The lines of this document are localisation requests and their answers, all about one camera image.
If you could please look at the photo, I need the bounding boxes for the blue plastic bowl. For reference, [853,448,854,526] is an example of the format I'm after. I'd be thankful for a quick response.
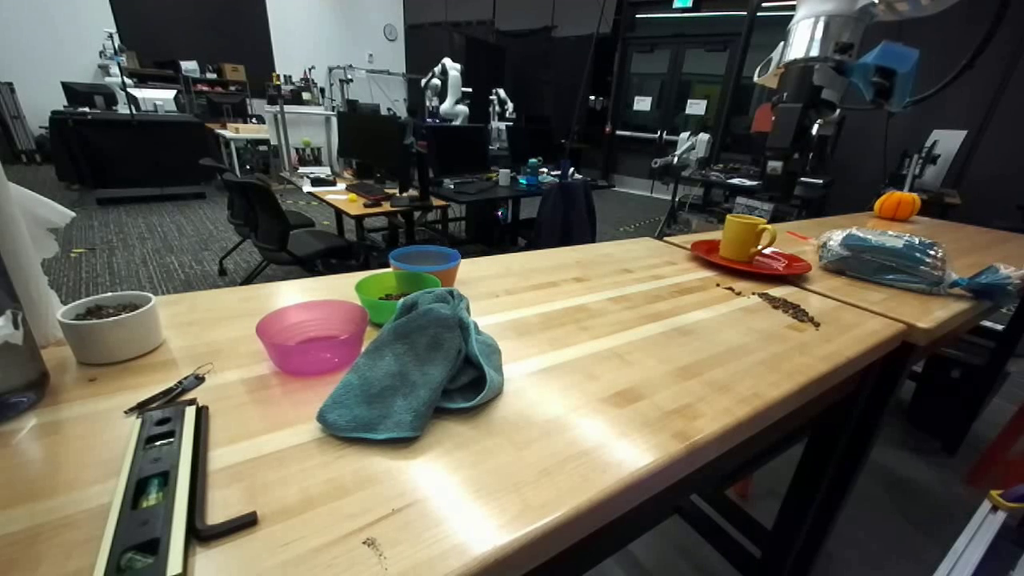
[389,243,460,272]

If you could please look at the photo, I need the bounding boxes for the black computer monitor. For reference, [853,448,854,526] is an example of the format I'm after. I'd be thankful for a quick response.
[343,99,411,182]

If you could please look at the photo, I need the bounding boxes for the green bowl with cereal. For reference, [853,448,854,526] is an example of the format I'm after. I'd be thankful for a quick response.
[354,272,439,326]

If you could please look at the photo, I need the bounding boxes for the pink translucent plastic bowl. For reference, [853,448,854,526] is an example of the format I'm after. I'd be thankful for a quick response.
[257,302,368,379]

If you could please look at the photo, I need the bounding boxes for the teal microfiber cloth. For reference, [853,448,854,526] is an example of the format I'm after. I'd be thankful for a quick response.
[317,288,507,442]

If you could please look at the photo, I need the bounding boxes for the black hex key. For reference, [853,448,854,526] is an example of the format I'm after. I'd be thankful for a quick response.
[189,406,259,544]

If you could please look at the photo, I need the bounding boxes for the black pliers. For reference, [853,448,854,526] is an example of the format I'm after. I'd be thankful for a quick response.
[121,368,208,417]

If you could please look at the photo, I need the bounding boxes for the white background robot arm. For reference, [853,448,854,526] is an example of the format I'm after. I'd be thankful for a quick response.
[421,58,472,126]

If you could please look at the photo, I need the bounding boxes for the yellow mug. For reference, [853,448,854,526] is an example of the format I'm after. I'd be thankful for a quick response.
[720,215,778,263]

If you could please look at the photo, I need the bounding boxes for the red plate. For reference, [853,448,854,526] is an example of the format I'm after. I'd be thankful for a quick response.
[689,241,812,283]

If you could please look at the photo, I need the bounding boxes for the small orange pumpkin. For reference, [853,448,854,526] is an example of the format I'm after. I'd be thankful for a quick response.
[875,188,923,220]

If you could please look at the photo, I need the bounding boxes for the white ceramic bowl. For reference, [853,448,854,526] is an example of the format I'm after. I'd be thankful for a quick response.
[59,292,162,364]

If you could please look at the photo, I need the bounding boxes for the orange plastic bowl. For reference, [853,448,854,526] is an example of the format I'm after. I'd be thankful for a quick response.
[429,267,459,288]

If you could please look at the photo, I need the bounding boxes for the black office chair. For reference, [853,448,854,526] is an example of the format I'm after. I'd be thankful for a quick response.
[224,175,363,284]

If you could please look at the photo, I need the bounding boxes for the black and yellow spirit level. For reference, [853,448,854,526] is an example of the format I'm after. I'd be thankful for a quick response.
[93,405,197,576]

